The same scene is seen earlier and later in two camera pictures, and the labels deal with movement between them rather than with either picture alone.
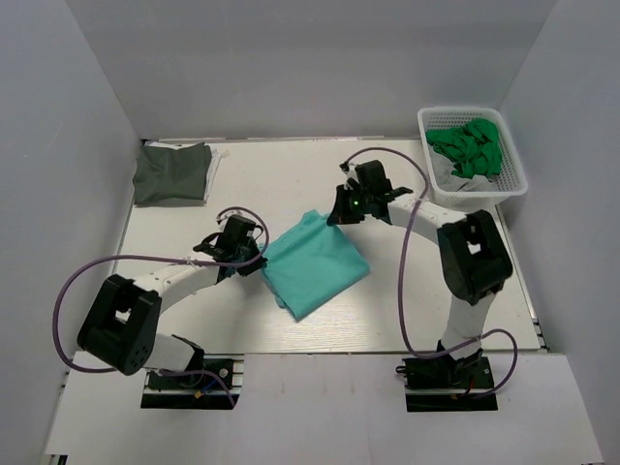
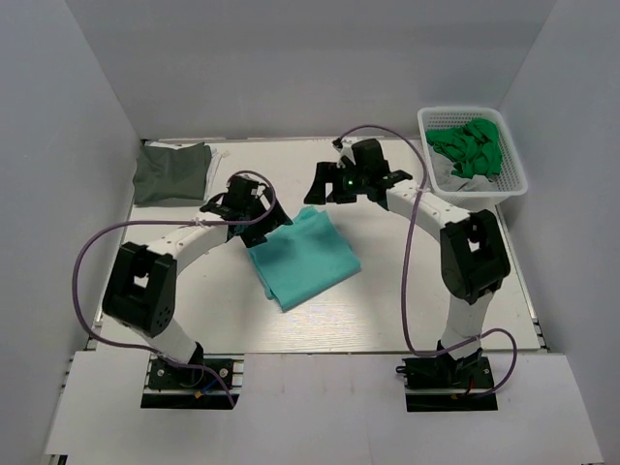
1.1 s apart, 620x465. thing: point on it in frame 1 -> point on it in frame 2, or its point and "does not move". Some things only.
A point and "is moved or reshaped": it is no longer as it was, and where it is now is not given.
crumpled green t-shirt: (476, 147) does not move
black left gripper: (247, 262) -> (259, 221)
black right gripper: (342, 211) -> (330, 179)
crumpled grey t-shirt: (447, 180) does not move
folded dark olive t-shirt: (166, 174) does not move
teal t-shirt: (311, 263) is moved or reshaped
